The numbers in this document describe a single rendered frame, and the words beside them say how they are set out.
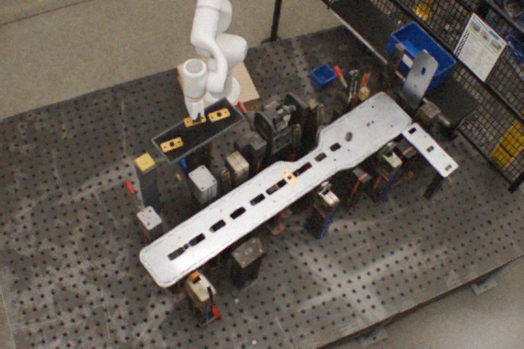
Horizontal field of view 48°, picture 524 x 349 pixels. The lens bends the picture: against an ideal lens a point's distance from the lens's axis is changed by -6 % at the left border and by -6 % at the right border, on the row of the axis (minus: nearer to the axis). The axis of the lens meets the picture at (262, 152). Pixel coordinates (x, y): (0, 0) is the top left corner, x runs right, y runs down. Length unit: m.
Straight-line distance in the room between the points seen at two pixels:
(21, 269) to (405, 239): 1.77
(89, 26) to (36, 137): 1.53
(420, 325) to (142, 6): 2.89
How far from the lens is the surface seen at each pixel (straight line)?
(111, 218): 2.88
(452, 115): 2.98
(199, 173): 2.49
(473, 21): 2.87
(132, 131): 3.09
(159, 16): 4.52
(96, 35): 4.45
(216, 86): 2.22
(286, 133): 2.78
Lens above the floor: 3.30
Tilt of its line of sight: 59 degrees down
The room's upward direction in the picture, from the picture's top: 9 degrees clockwise
